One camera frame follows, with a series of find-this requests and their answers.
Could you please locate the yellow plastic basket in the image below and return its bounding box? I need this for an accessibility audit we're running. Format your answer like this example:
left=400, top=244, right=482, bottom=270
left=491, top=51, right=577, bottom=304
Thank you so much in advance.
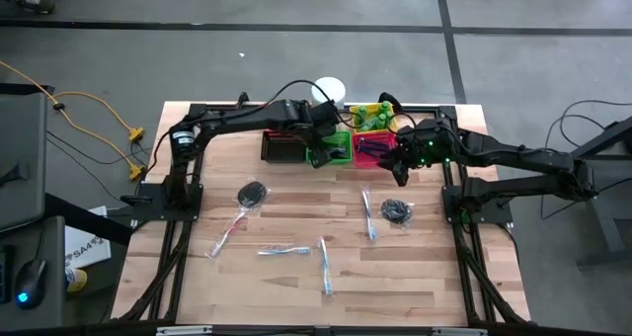
left=349, top=102, right=399, bottom=133

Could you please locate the green plastic basket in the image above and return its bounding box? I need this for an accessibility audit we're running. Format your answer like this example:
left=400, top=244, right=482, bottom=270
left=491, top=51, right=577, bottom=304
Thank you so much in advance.
left=304, top=129, right=354, bottom=167

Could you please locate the person's shoe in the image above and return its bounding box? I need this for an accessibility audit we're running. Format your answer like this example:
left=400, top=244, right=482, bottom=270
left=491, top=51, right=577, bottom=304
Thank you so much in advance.
left=14, top=0, right=56, bottom=15

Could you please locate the grey desk panel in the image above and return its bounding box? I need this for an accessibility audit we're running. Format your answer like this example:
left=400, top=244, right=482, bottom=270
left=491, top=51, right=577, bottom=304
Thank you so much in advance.
left=0, top=92, right=50, bottom=231

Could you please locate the black keyboard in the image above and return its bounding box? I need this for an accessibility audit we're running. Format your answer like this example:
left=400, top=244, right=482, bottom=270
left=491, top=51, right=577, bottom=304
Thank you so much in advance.
left=0, top=245, right=15, bottom=305

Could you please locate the black plastic basket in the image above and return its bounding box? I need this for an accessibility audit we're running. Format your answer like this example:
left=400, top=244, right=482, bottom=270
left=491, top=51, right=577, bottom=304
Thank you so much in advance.
left=260, top=129, right=308, bottom=164

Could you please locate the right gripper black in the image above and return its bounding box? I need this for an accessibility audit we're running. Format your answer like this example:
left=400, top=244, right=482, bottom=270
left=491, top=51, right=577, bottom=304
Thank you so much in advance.
left=378, top=120, right=458, bottom=188

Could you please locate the blue toothbrush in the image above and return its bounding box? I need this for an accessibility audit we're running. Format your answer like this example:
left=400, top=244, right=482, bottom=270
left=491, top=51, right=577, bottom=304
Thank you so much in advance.
left=360, top=186, right=379, bottom=242
left=256, top=245, right=313, bottom=257
left=317, top=235, right=336, bottom=296

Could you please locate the grey metal stand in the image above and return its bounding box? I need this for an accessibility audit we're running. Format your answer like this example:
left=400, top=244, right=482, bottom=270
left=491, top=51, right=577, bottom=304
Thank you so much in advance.
left=572, top=116, right=632, bottom=271

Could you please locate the yellow white bottle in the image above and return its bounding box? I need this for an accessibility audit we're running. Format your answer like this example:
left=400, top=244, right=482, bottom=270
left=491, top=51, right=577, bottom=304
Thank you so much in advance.
left=64, top=268, right=89, bottom=294

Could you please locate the black computer mouse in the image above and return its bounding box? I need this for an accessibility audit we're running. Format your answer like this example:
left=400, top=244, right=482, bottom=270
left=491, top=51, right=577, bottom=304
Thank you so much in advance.
left=14, top=258, right=48, bottom=310

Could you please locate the silver metal bracket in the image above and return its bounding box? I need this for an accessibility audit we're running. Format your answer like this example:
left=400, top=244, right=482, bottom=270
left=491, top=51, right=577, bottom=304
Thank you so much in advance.
left=432, top=327, right=489, bottom=336
left=155, top=325, right=213, bottom=336

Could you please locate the white printed cardboard box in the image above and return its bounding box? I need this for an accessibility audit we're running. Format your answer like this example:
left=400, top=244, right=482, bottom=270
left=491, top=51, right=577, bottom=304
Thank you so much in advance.
left=63, top=206, right=113, bottom=270

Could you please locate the black item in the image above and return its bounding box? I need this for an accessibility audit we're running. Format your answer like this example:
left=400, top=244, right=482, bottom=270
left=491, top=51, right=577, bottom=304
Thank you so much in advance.
left=378, top=197, right=415, bottom=227

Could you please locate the black aluminium table frame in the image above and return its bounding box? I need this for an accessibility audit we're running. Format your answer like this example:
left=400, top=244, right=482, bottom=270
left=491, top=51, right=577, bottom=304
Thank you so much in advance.
left=112, top=101, right=529, bottom=326

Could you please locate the pink toothbrush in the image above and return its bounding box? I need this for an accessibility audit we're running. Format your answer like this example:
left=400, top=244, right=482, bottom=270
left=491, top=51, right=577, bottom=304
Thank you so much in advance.
left=204, top=208, right=249, bottom=260

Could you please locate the red plastic basket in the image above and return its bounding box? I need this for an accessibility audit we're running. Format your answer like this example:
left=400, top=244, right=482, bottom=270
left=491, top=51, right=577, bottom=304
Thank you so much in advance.
left=352, top=130, right=399, bottom=170

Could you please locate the dark side desk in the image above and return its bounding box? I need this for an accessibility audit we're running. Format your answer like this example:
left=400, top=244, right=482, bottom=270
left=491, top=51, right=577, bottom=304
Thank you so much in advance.
left=0, top=215, right=66, bottom=330

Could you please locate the yellow extension cable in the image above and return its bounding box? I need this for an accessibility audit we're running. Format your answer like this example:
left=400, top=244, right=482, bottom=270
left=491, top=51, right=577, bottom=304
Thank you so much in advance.
left=0, top=60, right=147, bottom=182

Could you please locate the white yellow wipes canister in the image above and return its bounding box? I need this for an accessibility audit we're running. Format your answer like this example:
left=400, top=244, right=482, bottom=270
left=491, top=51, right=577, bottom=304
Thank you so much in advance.
left=311, top=76, right=347, bottom=108

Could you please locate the black floor cable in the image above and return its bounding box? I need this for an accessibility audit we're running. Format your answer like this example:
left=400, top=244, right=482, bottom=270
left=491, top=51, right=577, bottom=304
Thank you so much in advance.
left=540, top=98, right=632, bottom=221

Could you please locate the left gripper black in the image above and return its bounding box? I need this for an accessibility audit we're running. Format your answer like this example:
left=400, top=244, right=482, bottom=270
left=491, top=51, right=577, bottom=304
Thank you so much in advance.
left=300, top=101, right=342, bottom=169

